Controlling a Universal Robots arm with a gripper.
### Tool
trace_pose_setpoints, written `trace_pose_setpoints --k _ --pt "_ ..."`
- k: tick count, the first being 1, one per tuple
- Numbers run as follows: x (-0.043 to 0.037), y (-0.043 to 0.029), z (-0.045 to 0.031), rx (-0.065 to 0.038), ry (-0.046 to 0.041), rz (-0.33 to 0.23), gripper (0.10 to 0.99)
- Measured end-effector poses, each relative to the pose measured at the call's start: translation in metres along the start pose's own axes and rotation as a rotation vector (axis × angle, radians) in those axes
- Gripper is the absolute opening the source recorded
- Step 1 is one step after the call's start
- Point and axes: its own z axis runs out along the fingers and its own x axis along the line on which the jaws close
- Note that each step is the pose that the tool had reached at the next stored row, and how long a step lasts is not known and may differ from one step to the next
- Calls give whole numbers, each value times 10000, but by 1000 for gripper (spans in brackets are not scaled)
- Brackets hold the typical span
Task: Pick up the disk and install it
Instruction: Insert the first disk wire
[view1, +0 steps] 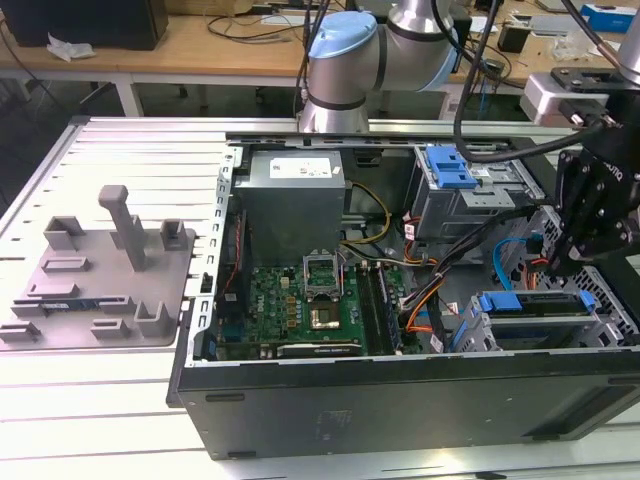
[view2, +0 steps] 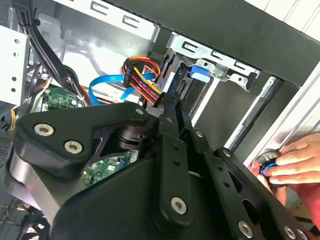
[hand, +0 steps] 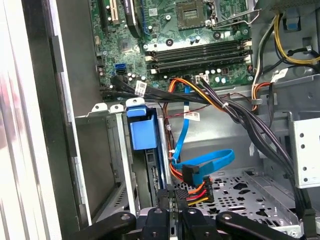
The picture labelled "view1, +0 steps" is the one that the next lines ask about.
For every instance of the hard disk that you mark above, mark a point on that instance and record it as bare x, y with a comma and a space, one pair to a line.
450, 167
540, 302

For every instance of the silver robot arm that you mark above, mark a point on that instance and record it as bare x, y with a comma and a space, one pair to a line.
350, 60

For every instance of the silver disk bay cage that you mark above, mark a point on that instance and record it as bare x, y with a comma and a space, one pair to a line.
440, 210
475, 340

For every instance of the blue white box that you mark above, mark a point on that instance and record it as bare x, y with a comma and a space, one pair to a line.
607, 17

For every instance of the grey flat device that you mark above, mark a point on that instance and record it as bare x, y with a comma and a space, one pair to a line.
555, 25

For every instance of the small black box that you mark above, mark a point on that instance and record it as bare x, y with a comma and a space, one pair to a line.
512, 39

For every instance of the black RAM slot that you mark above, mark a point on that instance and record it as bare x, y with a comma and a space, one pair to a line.
376, 310
364, 310

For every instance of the metal locking lever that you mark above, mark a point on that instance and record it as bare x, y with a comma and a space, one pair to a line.
343, 272

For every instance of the black PC case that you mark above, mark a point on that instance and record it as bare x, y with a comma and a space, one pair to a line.
400, 410

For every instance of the CPU socket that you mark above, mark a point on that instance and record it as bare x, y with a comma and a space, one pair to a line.
324, 317

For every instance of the grey power supply unit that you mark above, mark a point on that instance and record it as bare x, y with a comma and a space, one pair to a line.
290, 215

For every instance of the black graphics card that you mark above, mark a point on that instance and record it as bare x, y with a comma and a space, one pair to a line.
320, 349

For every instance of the green motherboard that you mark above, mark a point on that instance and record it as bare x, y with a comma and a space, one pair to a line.
270, 320

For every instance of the black case fan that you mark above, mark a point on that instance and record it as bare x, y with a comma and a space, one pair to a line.
243, 260

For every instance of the wooden desk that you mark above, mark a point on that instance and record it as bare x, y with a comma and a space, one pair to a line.
200, 50

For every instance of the grey parts rack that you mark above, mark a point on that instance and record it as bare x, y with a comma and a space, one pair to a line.
100, 280

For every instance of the large black box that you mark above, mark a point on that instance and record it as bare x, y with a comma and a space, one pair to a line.
85, 22

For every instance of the RAM stick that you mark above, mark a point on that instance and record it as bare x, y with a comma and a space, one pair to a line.
65, 303

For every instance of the white crumpled cloth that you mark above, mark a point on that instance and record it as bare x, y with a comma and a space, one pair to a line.
70, 50

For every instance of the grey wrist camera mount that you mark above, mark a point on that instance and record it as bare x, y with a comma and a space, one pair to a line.
542, 97

